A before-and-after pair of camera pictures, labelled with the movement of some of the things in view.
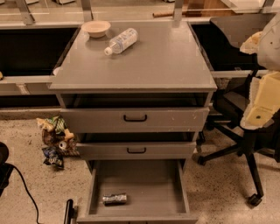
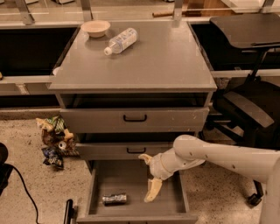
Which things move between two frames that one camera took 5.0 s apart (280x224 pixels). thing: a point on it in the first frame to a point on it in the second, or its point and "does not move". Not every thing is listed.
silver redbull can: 114,199 does not move
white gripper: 271,48 to 157,166
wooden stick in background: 164,14 does not move
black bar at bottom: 68,211 does not move
